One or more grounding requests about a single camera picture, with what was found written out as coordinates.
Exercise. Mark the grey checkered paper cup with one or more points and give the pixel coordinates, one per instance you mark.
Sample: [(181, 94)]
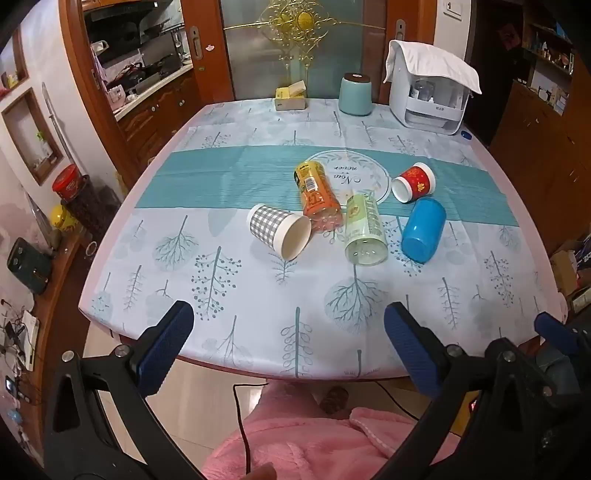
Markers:
[(268, 225)]

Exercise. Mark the brown slipper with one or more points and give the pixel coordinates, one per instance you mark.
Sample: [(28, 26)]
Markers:
[(333, 400)]

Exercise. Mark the yellow tissue box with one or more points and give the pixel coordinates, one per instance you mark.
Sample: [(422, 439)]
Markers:
[(290, 103)]

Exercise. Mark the teal canister with brown lid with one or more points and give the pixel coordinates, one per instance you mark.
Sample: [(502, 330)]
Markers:
[(355, 98)]

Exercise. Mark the cardboard box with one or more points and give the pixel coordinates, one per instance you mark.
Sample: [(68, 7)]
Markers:
[(564, 272)]

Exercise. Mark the blue plastic cup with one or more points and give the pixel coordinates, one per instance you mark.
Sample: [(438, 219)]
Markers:
[(423, 230)]

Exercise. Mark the green clear plastic cup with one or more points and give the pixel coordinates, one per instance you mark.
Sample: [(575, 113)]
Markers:
[(364, 222)]

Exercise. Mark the red round tin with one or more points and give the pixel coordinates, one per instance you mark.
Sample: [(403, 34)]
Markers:
[(67, 185)]

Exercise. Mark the wooden wall niche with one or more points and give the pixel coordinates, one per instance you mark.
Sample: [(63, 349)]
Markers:
[(32, 138)]

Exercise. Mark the dark wicker basket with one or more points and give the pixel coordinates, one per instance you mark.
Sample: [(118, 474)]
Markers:
[(94, 210)]

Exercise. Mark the tree print tablecloth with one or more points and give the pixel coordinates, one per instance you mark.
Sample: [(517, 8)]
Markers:
[(231, 286)]

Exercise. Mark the white wall switch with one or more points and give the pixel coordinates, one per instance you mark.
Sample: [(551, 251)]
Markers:
[(453, 8)]

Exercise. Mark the wooden kitchen cabinet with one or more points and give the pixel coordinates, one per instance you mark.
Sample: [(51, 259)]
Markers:
[(154, 115)]

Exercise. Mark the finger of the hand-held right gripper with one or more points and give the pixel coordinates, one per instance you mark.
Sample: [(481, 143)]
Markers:
[(554, 328)]

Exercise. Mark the black tabletop appliance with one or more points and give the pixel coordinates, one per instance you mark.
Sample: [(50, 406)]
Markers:
[(27, 267)]

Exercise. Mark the wooden sideboard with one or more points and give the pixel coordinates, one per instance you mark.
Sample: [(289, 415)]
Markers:
[(55, 300)]

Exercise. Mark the wooden shelf cabinet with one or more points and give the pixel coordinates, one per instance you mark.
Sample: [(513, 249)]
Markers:
[(526, 138)]

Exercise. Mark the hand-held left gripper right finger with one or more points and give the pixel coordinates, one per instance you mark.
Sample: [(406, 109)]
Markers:
[(415, 351)]

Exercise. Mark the orange plastic cup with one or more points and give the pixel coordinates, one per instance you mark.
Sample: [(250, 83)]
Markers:
[(316, 194)]

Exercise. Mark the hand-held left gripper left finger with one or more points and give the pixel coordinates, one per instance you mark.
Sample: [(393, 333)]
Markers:
[(167, 347)]

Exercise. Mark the yellow round container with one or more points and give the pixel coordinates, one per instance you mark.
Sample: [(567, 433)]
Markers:
[(62, 217)]

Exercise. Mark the red patterned paper cup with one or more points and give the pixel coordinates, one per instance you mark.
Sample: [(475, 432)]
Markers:
[(418, 180)]

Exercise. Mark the frosted glass door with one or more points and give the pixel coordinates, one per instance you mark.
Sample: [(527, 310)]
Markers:
[(258, 60)]

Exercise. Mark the pink fleece robe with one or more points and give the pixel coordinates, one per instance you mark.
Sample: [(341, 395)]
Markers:
[(314, 441)]

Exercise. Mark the white towel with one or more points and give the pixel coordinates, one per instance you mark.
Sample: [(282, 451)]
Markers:
[(429, 57)]

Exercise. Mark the white water dispenser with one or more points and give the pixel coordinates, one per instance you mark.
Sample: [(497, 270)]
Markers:
[(429, 115)]

